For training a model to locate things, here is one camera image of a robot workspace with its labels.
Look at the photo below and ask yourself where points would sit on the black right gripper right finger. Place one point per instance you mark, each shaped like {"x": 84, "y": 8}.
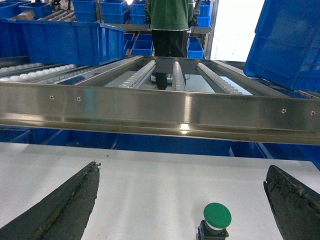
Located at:
{"x": 294, "y": 205}

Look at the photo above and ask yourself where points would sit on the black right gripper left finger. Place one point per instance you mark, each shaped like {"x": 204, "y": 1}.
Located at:
{"x": 61, "y": 215}

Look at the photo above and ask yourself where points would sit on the green mushroom push button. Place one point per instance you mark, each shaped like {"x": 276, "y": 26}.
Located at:
{"x": 217, "y": 218}

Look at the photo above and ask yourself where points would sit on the stainless steel roller rack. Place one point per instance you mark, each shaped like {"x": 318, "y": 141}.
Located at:
{"x": 164, "y": 96}

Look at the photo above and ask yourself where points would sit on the tilted blue bin right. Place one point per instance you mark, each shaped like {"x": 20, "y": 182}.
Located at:
{"x": 286, "y": 46}

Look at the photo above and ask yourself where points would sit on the large blue bin left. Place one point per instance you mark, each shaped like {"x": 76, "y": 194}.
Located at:
{"x": 61, "y": 42}

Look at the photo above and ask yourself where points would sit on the person in green sweater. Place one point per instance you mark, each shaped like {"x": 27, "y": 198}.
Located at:
{"x": 170, "y": 21}

